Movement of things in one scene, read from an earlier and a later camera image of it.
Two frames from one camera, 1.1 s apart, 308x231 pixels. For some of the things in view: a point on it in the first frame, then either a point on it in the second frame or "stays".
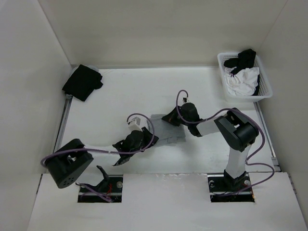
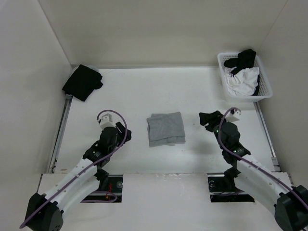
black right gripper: (171, 117) to (211, 118)
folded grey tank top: (93, 67) stays
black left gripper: (147, 135) to (121, 133)
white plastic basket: (264, 90) stays
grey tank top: (166, 132) stays
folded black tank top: (83, 83) stays
